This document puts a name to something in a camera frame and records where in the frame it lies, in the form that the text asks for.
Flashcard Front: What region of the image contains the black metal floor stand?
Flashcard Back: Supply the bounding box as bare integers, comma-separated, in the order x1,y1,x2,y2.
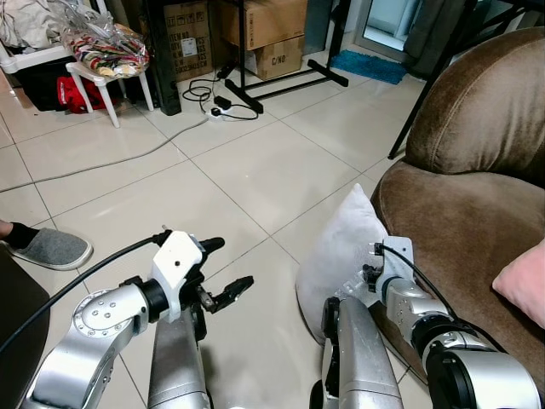
224,0,351,115

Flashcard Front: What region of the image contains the dark brown furniture edge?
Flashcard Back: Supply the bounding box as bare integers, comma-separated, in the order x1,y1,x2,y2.
0,245,52,409

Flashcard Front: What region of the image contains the large plain cardboard box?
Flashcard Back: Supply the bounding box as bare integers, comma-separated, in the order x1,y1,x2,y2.
211,0,309,51

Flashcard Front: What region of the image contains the clear plastic bag of goods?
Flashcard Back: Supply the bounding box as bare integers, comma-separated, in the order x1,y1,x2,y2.
58,0,152,80

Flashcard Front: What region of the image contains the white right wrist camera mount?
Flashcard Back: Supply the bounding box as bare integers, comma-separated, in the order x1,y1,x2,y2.
368,236,416,292

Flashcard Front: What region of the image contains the grey pillow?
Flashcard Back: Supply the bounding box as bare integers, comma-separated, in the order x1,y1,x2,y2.
295,182,393,321

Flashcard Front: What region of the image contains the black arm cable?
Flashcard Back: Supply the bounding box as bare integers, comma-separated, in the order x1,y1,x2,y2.
0,229,173,355
373,243,478,335

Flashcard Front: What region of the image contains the blue door mat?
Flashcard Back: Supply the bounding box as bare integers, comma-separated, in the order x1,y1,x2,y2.
330,49,410,87

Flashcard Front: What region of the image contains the small cardboard box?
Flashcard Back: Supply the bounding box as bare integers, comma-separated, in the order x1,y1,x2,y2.
245,36,307,83

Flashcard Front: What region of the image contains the brown velvet sofa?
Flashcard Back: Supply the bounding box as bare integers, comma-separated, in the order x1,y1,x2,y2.
371,26,545,395

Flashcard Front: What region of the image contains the person's foot in grey slipper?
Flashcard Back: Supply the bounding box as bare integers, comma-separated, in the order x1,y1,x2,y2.
0,219,94,273

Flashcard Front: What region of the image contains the pink pillow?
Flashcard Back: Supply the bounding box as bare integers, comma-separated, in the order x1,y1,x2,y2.
491,240,545,330

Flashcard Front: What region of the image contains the grey floor cable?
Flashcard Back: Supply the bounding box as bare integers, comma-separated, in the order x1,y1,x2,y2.
0,114,214,193

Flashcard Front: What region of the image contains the red bag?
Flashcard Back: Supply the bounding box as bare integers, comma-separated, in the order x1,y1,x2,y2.
55,75,118,115

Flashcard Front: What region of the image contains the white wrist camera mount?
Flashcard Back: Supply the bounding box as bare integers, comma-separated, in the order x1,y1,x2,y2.
151,230,206,324
368,236,416,292

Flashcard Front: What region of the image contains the dark grey curtain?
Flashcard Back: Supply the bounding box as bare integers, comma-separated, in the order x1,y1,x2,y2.
403,0,479,79

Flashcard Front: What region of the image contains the white table with clothes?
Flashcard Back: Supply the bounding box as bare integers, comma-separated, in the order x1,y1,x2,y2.
0,0,79,74

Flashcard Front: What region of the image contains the power strip with black cables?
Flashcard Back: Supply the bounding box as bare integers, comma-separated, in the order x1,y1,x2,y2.
178,75,261,123

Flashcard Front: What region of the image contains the tall printed cardboard box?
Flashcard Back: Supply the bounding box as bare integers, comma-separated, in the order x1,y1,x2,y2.
161,0,215,83

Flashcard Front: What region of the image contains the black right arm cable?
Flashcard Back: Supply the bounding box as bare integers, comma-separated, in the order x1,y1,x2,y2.
373,243,478,335

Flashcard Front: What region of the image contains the white plastic stool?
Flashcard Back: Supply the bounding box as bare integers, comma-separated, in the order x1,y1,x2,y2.
66,58,157,130

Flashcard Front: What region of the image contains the black shelf post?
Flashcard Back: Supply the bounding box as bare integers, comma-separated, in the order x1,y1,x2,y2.
141,0,182,117

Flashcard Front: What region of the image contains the silver right robot leg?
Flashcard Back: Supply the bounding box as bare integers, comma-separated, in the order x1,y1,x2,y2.
309,295,404,409

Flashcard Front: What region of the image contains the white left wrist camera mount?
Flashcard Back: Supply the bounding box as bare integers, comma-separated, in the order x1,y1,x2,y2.
151,230,206,324

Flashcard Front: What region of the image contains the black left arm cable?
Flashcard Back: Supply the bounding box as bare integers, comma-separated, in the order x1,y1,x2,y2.
0,229,173,355

